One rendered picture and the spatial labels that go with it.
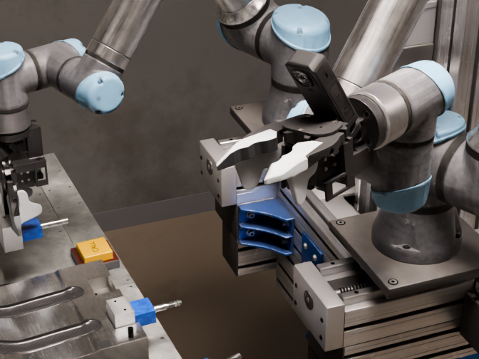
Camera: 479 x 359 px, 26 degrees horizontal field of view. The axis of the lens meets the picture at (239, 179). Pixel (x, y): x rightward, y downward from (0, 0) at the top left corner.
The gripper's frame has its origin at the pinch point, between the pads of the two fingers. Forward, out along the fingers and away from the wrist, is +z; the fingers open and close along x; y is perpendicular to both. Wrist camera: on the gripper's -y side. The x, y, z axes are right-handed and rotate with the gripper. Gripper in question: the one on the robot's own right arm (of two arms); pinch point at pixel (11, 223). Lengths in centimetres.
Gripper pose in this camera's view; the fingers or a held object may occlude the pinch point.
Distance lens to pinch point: 201.9
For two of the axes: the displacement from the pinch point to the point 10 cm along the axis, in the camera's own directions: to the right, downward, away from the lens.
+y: 9.1, -2.0, 3.6
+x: -4.1, -4.5, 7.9
